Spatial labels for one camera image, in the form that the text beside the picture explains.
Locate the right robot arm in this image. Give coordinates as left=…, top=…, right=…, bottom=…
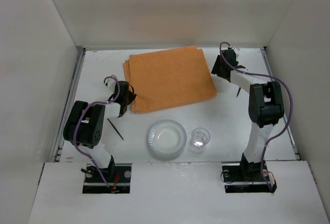
left=211, top=47, right=284, bottom=179

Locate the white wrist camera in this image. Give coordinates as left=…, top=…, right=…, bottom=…
left=103, top=75, right=118, bottom=89
left=232, top=47, right=241, bottom=59

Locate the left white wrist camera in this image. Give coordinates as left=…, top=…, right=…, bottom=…
left=103, top=75, right=118, bottom=89

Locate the black plastic fork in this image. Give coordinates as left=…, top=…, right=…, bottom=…
left=107, top=118, right=124, bottom=141

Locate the left aluminium frame rail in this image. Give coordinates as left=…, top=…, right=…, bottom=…
left=48, top=46, right=86, bottom=162

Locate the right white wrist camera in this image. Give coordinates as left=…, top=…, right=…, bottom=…
left=232, top=47, right=241, bottom=59

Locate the orange cloth napkin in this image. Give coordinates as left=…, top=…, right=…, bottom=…
left=123, top=46, right=217, bottom=113

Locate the aluminium frame rail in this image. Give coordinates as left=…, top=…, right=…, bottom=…
left=48, top=46, right=86, bottom=162
left=257, top=47, right=295, bottom=149

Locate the clear plastic cup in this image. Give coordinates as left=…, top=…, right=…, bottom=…
left=190, top=127, right=210, bottom=154

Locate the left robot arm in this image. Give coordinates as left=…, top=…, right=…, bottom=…
left=63, top=81, right=137, bottom=178

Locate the right aluminium frame rail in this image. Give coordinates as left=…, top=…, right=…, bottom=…
left=257, top=47, right=295, bottom=149

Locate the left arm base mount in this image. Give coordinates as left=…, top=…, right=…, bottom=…
left=81, top=164, right=132, bottom=194

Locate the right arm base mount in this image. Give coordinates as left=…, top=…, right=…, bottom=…
left=220, top=163, right=277, bottom=194

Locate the white paper plate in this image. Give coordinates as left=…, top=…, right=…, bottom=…
left=147, top=119, right=187, bottom=158

